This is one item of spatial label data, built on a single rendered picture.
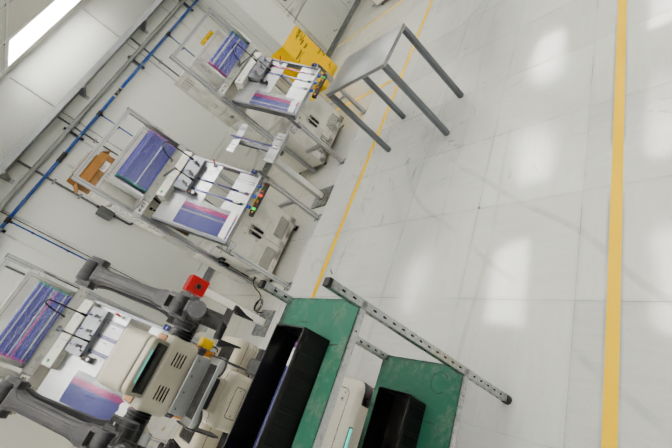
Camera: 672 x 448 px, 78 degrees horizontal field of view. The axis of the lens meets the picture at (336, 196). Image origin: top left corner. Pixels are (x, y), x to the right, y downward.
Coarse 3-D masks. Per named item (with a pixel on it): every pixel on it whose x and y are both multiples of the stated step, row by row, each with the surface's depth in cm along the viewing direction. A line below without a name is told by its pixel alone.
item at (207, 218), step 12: (192, 204) 354; (204, 204) 354; (180, 216) 349; (192, 216) 349; (204, 216) 348; (216, 216) 348; (228, 216) 348; (204, 228) 343; (216, 228) 343; (228, 228) 342
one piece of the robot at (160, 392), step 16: (160, 336) 167; (176, 336) 162; (176, 352) 160; (192, 352) 165; (160, 368) 155; (176, 368) 159; (160, 384) 155; (176, 384) 159; (224, 384) 173; (240, 384) 174; (128, 400) 153; (144, 400) 150; (160, 400) 154; (224, 400) 170; (240, 400) 174; (128, 416) 149; (144, 416) 151; (160, 416) 154; (208, 416) 170; (224, 416) 168
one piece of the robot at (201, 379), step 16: (192, 368) 161; (208, 368) 164; (224, 368) 161; (240, 368) 166; (192, 384) 160; (208, 384) 157; (176, 400) 156; (192, 400) 159; (208, 400) 164; (192, 416) 152; (208, 432) 160
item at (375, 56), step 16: (400, 32) 303; (368, 48) 331; (384, 48) 304; (416, 48) 317; (352, 64) 338; (368, 64) 309; (384, 64) 289; (432, 64) 324; (336, 80) 344; (352, 80) 315; (368, 80) 370; (400, 80) 297; (448, 80) 332; (336, 96) 346; (384, 96) 380; (416, 96) 306; (352, 112) 354; (400, 112) 390; (432, 112) 315; (368, 128) 363; (384, 144) 373
